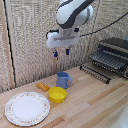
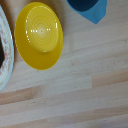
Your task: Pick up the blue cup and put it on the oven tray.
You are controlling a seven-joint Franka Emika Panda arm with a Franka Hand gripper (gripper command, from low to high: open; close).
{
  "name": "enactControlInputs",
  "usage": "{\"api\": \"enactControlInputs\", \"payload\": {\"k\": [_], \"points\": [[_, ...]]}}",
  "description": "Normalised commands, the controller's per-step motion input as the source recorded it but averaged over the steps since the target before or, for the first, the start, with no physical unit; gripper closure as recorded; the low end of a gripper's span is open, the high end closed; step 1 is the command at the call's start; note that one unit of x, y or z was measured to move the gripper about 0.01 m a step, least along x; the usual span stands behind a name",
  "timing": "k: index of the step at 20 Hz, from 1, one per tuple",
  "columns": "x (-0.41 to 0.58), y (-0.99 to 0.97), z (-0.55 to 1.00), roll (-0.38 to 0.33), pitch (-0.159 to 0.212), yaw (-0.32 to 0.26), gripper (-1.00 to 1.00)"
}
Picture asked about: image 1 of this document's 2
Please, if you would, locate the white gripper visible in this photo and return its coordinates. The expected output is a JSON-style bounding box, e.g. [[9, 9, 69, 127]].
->
[[45, 29, 81, 59]]

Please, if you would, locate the blue cup with handle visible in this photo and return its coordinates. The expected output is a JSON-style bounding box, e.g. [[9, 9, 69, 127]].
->
[[55, 71, 73, 90]]

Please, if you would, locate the orange rectangular block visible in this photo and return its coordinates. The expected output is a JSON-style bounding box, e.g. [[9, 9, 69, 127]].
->
[[35, 82, 51, 93]]

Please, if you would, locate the yellow bowl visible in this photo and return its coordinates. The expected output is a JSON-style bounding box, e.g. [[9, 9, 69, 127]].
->
[[47, 86, 68, 104]]

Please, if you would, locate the black dish rack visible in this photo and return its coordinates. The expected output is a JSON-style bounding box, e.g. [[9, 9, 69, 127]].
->
[[79, 37, 128, 85]]

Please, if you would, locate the white floral-rimmed plate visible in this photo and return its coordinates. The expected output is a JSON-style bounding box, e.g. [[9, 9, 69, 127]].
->
[[4, 91, 52, 127]]

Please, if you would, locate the black cable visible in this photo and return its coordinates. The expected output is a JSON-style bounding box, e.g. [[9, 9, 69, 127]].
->
[[79, 11, 128, 37]]

